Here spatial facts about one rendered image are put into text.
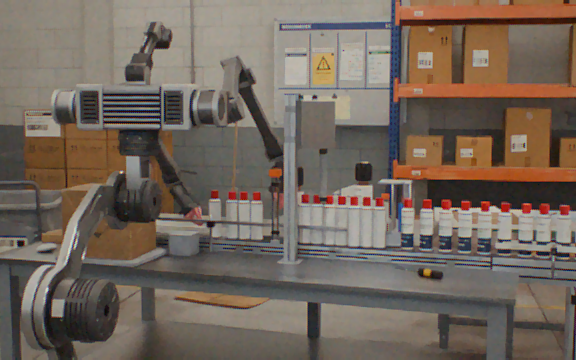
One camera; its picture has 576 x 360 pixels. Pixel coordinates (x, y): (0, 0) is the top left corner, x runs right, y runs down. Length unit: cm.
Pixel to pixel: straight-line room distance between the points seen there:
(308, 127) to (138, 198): 78
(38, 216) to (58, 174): 156
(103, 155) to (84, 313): 442
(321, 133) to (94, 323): 128
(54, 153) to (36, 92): 190
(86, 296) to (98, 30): 612
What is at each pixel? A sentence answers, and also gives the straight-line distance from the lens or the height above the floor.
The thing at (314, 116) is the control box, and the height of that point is 141.
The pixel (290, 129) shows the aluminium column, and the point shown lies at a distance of 299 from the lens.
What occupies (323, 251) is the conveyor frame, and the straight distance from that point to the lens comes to 313.
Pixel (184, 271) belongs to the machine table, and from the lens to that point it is 292.
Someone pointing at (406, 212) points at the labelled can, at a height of 103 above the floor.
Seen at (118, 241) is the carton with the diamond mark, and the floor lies 92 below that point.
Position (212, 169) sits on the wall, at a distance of 777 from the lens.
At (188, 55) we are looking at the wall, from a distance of 782.
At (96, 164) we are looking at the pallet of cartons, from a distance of 656.
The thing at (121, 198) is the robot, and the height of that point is 115.
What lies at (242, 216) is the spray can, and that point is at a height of 98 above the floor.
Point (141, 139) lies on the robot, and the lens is 255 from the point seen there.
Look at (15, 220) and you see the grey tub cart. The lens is 524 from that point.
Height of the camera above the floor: 148
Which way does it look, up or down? 6 degrees down
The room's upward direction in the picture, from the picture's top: straight up
